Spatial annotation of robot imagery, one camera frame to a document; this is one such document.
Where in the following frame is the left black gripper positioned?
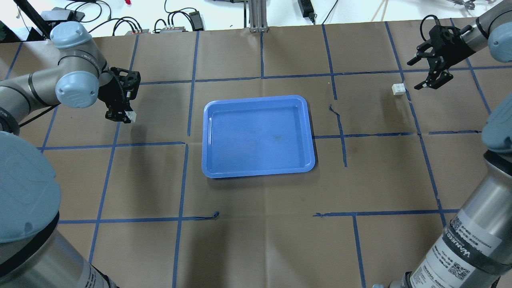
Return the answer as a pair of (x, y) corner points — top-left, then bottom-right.
(98, 67), (141, 123)

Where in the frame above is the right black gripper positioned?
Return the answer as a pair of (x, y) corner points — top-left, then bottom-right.
(407, 24), (476, 90)

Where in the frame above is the white square block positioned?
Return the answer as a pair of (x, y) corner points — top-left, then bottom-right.
(126, 111), (137, 123)

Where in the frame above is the white block with studs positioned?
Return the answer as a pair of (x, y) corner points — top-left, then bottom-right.
(392, 83), (406, 96)

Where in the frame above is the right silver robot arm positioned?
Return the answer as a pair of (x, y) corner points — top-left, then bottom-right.
(388, 0), (511, 288)

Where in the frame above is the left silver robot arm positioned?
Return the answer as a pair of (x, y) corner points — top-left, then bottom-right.
(1, 21), (140, 288)

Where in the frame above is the blue plastic tray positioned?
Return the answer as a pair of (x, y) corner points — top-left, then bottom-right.
(202, 95), (316, 179)

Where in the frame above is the grey terminal box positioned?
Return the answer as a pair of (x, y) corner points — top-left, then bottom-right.
(153, 27), (187, 34)
(125, 29), (151, 35)

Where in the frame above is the black power brick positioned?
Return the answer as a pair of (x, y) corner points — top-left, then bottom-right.
(188, 11), (204, 31)

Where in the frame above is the black power adapter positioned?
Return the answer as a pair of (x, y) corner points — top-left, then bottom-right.
(297, 0), (317, 24)

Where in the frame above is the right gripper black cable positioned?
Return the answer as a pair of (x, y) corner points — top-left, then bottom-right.
(419, 14), (442, 40)

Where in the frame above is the aluminium frame post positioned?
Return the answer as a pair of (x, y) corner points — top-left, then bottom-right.
(247, 0), (268, 33)

